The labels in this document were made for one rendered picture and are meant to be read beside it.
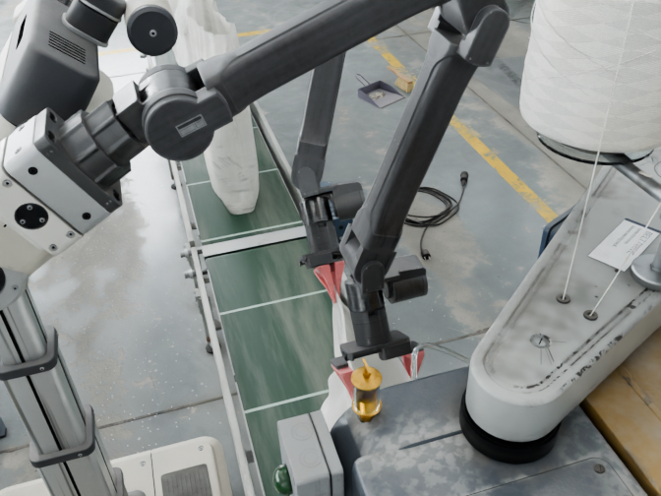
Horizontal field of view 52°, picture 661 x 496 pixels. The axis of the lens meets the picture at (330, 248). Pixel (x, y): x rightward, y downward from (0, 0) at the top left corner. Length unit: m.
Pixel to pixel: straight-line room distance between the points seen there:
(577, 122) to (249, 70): 0.36
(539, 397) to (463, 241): 2.57
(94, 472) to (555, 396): 1.19
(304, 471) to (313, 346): 1.45
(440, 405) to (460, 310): 2.11
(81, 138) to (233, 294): 1.54
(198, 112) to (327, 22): 0.18
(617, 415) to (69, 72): 0.75
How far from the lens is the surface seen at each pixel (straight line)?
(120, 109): 0.80
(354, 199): 1.27
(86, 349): 2.80
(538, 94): 0.70
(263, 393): 1.96
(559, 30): 0.67
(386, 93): 4.50
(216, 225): 2.62
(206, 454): 2.01
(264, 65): 0.79
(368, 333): 1.06
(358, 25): 0.81
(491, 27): 0.85
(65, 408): 1.47
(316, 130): 1.27
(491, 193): 3.50
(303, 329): 2.13
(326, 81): 1.27
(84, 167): 0.80
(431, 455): 0.64
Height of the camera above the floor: 1.86
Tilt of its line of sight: 37 degrees down
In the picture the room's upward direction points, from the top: 2 degrees counter-clockwise
